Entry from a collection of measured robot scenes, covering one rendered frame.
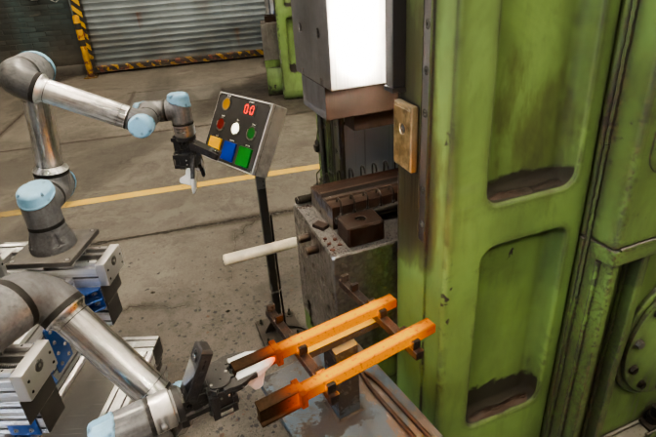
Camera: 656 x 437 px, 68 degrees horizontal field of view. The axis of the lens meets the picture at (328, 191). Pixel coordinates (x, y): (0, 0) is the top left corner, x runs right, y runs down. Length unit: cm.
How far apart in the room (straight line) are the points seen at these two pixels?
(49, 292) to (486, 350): 119
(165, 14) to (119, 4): 73
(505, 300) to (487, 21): 82
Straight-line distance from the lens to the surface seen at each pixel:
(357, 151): 177
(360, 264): 146
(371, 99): 143
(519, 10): 121
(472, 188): 119
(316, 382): 102
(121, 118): 169
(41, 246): 193
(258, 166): 188
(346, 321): 115
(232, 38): 941
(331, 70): 131
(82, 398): 226
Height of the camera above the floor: 170
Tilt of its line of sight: 26 degrees down
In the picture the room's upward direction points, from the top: 4 degrees counter-clockwise
